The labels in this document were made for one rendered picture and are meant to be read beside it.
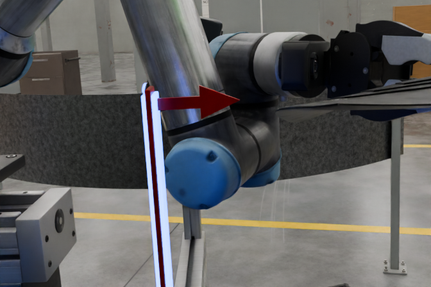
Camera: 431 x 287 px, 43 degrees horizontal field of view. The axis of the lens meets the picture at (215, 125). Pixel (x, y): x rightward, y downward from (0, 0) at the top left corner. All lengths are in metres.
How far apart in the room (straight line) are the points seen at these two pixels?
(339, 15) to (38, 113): 2.91
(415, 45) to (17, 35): 0.58
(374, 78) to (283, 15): 5.94
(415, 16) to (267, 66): 7.90
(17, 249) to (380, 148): 2.03
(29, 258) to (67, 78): 6.41
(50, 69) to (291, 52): 6.71
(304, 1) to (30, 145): 4.46
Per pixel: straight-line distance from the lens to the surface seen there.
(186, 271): 0.87
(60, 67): 7.09
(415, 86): 0.41
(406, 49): 0.52
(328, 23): 4.71
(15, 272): 0.80
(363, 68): 0.54
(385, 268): 2.81
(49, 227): 0.79
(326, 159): 2.40
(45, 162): 2.52
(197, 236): 0.97
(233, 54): 0.67
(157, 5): 0.57
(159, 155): 0.39
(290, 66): 0.50
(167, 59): 0.56
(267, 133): 0.67
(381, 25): 0.53
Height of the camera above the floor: 1.24
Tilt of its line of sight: 11 degrees down
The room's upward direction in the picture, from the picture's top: 3 degrees counter-clockwise
